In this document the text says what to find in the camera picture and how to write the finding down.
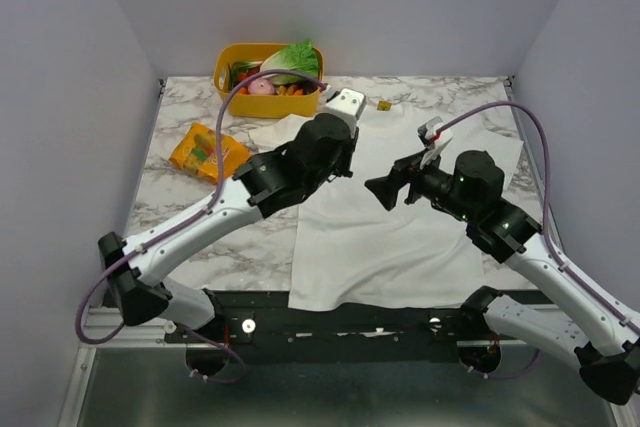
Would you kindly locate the aluminium rail frame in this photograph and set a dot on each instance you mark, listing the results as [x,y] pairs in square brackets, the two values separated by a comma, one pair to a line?
[99,322]

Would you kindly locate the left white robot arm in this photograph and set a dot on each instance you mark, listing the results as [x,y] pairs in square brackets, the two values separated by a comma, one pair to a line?
[138,267]

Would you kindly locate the yellow plastic basket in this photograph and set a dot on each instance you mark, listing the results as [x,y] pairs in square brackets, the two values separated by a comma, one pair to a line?
[302,101]

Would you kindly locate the orange snack bag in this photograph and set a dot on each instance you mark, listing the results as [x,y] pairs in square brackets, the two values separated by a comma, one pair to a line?
[196,154]

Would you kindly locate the white t-shirt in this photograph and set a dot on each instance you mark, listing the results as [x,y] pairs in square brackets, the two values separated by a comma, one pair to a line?
[349,249]

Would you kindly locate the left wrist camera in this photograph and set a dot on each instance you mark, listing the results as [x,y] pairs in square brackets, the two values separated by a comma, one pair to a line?
[348,105]

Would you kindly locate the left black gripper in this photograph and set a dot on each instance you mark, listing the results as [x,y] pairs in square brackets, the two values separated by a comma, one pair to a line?
[348,147]

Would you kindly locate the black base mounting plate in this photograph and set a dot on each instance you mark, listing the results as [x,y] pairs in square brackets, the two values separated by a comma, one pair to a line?
[263,330]

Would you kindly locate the green toy cabbage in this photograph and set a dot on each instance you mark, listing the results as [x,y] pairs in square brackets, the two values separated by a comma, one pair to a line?
[298,57]

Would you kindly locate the red toy pepper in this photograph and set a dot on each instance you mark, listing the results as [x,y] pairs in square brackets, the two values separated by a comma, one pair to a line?
[245,79]

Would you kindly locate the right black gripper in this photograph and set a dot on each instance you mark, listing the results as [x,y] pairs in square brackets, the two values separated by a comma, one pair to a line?
[410,182]

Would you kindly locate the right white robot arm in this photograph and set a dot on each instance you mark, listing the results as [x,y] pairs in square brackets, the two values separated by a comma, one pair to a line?
[599,339]

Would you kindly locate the pink toy onion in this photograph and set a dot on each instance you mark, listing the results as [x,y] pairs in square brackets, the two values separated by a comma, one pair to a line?
[261,86]

